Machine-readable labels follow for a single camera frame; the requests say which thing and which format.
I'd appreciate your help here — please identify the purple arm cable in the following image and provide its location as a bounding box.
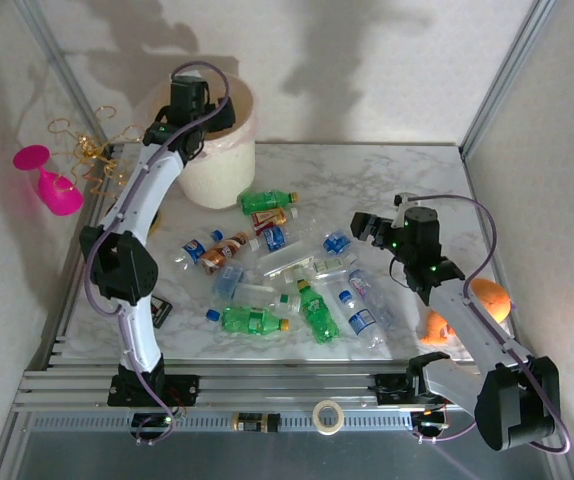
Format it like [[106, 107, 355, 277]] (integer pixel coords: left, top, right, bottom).
[[82, 60, 231, 446], [409, 194, 571, 454]]

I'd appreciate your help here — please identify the brown coffee drink bottle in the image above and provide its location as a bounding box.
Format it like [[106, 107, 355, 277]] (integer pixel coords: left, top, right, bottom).
[[200, 229, 252, 276]]

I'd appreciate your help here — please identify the orange plush toy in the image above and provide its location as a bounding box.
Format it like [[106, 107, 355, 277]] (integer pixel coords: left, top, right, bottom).
[[419, 277, 512, 346]]

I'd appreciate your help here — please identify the clear bottle blue label white cap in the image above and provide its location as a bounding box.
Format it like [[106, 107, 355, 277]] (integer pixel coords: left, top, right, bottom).
[[248, 217, 313, 255]]

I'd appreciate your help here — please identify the white round waste bin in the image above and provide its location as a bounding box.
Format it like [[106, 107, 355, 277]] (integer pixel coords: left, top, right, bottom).
[[136, 74, 259, 211]]

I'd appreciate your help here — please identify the clear bottle pink purple label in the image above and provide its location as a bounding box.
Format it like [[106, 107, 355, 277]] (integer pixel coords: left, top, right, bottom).
[[346, 268, 399, 331]]

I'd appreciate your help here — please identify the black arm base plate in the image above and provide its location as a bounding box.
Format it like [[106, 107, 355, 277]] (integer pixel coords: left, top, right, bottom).
[[374, 372, 418, 404], [107, 372, 201, 409]]

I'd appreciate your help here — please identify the black printed card pack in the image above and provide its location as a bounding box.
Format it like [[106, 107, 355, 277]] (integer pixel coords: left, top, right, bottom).
[[150, 294, 174, 330]]

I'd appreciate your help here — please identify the aluminium extrusion base frame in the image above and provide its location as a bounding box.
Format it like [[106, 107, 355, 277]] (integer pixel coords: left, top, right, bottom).
[[11, 344, 483, 414]]

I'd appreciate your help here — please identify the long clear unlabelled bottle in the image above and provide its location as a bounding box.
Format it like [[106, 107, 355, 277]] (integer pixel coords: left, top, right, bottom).
[[258, 239, 321, 276]]

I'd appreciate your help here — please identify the red label amber bottle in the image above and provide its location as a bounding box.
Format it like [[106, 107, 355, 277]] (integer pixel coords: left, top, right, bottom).
[[250, 206, 300, 235]]

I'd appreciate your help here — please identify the small black controller board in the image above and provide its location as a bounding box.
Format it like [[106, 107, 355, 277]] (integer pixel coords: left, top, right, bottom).
[[130, 412, 188, 431], [411, 407, 451, 434]]

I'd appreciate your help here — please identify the crushed clear bottle pale blue label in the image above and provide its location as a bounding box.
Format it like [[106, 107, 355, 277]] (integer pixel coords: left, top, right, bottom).
[[205, 263, 246, 322]]

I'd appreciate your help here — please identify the pepsi bottle blue cap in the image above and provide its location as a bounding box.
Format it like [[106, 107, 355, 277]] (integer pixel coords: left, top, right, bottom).
[[173, 228, 225, 270]]

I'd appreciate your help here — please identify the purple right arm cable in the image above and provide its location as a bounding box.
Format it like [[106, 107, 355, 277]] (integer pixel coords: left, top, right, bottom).
[[409, 194, 571, 454]]

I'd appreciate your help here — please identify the pink plastic wine glass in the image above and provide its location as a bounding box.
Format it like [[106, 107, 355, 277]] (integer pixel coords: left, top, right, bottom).
[[12, 143, 86, 217]]

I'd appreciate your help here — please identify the aluminium frame post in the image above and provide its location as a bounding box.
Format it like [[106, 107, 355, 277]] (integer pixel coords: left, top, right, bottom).
[[459, 0, 556, 161], [11, 0, 118, 156]]

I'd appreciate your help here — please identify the white tape roll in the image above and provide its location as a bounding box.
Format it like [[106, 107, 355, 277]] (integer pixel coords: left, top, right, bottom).
[[311, 399, 346, 436]]

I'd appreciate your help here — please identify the green bottle yellow cap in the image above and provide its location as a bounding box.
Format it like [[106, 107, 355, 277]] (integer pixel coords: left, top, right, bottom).
[[295, 278, 342, 346], [220, 305, 292, 340]]

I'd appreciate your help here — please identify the clear bottle green white label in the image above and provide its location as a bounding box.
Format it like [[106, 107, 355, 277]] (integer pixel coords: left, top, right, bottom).
[[291, 252, 359, 281]]

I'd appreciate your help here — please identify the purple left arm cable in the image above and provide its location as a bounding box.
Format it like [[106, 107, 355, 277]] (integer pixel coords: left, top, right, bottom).
[[82, 60, 231, 446]]

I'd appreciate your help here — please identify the short clear bottle blue label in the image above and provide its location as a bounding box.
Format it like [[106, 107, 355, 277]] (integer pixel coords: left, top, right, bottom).
[[321, 228, 354, 258]]

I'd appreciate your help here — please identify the black brass cylinder part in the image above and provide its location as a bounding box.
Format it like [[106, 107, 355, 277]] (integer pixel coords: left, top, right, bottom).
[[230, 412, 282, 434]]

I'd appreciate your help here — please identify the grey slotted cable duct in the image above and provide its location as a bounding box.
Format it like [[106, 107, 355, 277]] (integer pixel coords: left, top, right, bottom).
[[26, 412, 421, 434]]

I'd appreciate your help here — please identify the small yellow object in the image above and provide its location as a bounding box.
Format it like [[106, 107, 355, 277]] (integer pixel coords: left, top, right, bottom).
[[239, 188, 300, 216]]

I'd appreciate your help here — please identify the gold wire ornament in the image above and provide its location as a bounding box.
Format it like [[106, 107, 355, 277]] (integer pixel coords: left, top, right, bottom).
[[46, 104, 146, 197]]

